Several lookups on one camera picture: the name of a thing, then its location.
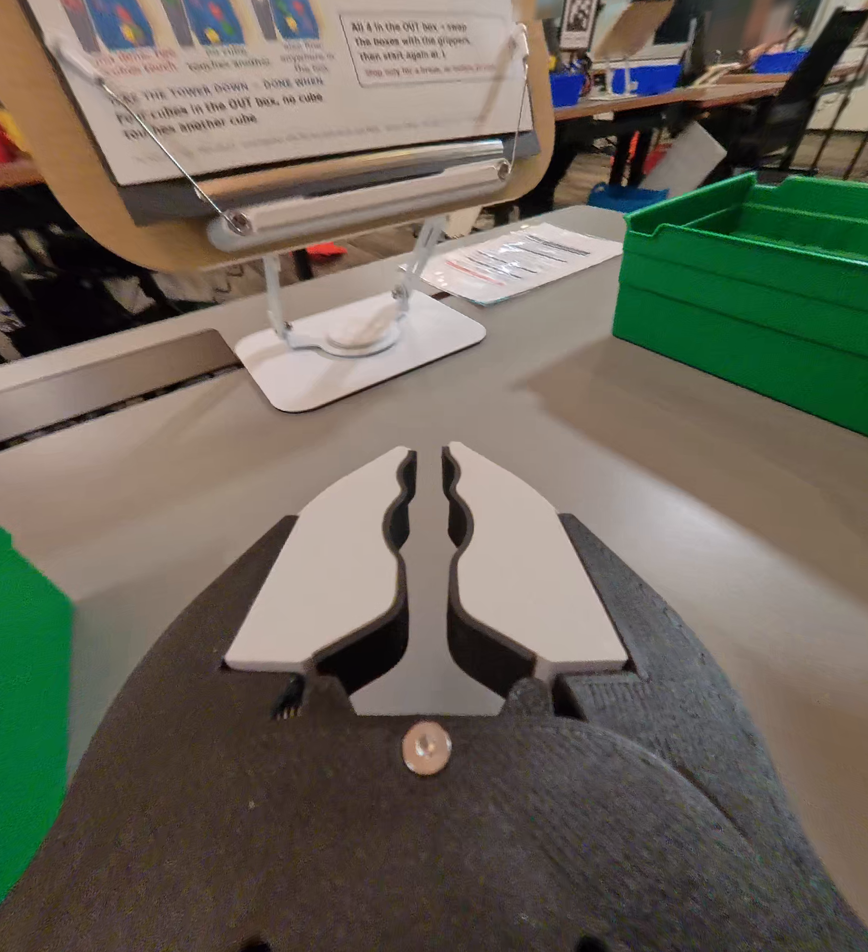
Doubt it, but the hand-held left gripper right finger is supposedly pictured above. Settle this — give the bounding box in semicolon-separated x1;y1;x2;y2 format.
441;441;631;696

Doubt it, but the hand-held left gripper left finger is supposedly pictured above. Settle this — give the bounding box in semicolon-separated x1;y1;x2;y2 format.
223;445;420;696

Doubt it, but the green plastic bin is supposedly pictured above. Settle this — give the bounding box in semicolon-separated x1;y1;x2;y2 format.
611;171;868;455
0;482;78;952

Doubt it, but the grey desk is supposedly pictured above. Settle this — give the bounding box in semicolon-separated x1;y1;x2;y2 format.
0;203;868;952

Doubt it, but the background office desk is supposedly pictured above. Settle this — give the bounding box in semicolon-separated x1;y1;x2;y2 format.
551;63;862;187

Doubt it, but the laminated paper sheet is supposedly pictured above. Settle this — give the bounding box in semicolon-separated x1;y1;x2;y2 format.
417;222;626;308

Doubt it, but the white leaning panel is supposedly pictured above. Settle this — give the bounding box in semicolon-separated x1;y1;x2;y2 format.
637;121;730;199

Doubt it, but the printed instruction sheet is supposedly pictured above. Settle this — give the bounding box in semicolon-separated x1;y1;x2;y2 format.
23;0;536;188

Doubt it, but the black white marker sign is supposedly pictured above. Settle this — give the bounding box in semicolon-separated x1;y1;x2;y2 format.
559;0;601;51

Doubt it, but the black office chair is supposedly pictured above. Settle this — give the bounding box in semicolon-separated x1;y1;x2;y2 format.
763;6;868;174

